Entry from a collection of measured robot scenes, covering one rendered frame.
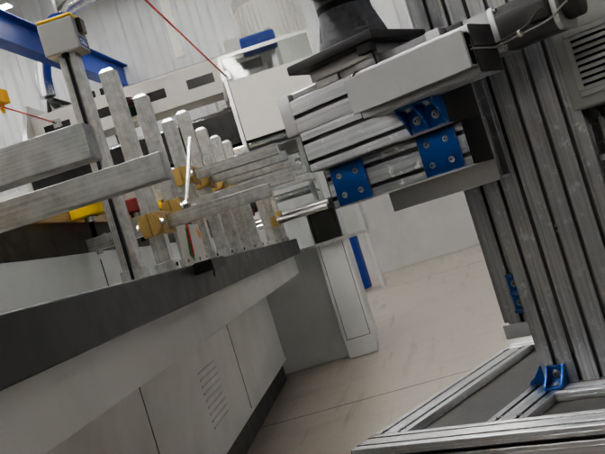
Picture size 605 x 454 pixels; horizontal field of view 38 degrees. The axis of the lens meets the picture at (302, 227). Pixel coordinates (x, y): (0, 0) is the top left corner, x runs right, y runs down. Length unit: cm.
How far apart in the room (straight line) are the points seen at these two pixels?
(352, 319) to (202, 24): 737
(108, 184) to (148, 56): 1077
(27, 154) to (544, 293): 137
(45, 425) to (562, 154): 115
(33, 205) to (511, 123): 115
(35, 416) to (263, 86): 376
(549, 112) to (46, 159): 129
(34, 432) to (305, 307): 380
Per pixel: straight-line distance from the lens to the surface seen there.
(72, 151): 74
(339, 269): 472
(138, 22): 1187
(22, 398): 114
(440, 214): 1098
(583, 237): 187
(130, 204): 225
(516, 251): 193
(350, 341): 476
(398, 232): 1100
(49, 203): 101
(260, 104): 476
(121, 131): 199
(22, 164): 75
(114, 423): 201
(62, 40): 176
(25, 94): 1231
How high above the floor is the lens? 68
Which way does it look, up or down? 1 degrees up
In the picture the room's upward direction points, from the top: 17 degrees counter-clockwise
